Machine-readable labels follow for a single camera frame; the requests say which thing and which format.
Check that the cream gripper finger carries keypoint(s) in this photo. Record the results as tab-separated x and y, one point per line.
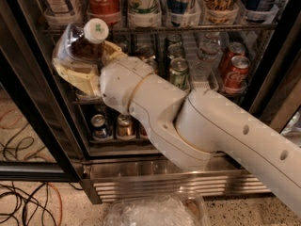
85	77
111	52

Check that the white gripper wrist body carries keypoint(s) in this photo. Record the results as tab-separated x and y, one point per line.
120	79

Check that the clear blue label plastic bottle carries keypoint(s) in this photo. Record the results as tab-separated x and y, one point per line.
83	43

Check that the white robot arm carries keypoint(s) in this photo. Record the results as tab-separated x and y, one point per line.
187	127

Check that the orange gold can middle shelf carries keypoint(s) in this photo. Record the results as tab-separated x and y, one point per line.
153	64

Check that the blue Pepsi can bottom shelf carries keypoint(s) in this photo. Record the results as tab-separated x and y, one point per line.
100	128

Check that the gold can bottom shelf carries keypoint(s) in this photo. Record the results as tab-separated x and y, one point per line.
125	126

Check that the red Coca-Cola can top shelf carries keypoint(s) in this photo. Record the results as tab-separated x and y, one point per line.
107	10

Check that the white green can top shelf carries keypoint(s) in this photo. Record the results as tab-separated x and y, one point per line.
143	13

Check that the green silver can middle shelf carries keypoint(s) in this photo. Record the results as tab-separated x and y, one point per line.
178	72

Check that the blue silver can top shelf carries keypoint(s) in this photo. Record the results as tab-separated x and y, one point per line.
182	13

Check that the glass fridge door left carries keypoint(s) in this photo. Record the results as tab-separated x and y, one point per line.
34	142

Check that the clear water bottle middle shelf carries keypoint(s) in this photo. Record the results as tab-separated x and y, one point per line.
209	44

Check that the gold black can top shelf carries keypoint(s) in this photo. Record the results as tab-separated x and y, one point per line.
219	11

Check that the red Coca-Cola can front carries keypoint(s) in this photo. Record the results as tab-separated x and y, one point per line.
236	72

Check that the red Coca-Cola can rear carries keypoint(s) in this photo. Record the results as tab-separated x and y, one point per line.
232	50

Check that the clear plastic bag bin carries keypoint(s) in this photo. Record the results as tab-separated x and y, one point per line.
182	208

